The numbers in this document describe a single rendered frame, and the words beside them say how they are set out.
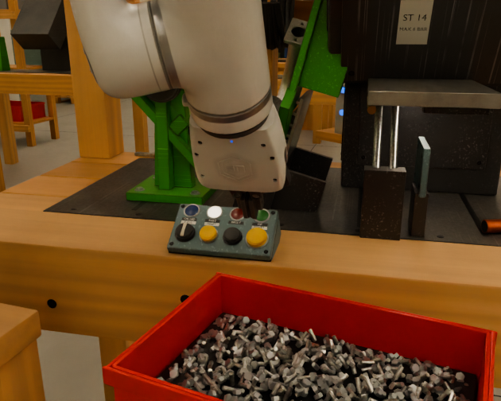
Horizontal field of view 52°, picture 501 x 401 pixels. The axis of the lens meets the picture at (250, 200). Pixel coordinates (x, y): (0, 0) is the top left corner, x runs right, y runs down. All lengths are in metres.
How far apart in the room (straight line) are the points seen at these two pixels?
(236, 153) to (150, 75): 0.14
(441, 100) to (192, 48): 0.36
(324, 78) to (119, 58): 0.49
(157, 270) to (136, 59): 0.39
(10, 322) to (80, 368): 1.41
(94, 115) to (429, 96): 0.95
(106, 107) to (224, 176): 0.87
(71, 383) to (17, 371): 1.32
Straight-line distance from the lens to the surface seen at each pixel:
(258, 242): 0.71
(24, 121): 6.22
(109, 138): 1.43
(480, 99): 0.70
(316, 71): 0.88
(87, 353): 2.21
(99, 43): 0.45
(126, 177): 1.16
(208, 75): 0.46
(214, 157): 0.55
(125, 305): 0.81
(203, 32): 0.43
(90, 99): 1.42
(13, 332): 0.73
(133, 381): 0.48
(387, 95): 0.69
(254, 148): 0.53
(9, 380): 0.76
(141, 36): 0.45
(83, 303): 0.84
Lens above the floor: 1.20
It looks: 18 degrees down
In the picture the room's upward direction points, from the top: straight up
